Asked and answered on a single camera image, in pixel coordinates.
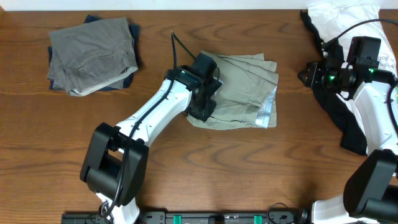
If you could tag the khaki green shorts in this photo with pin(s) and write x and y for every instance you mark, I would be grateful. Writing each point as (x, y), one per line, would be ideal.
(246, 98)

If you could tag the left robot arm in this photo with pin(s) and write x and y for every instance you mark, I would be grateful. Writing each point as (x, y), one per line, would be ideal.
(115, 164)

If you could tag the white printed t-shirt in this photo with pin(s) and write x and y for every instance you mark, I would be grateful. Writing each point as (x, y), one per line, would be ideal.
(332, 19)

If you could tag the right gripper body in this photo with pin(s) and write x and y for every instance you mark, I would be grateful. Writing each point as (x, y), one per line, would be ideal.
(317, 78)

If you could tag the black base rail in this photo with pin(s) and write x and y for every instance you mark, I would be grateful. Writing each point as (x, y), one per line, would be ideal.
(285, 216)

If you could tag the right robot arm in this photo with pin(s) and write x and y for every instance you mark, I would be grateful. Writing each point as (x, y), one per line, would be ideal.
(368, 196)

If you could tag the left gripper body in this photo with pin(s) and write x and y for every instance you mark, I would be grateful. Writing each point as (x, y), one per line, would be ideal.
(203, 107)

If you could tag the grey folded shorts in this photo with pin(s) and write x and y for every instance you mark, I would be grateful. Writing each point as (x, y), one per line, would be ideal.
(90, 56)

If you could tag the black garment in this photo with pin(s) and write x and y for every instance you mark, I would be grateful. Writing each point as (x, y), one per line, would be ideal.
(353, 138)

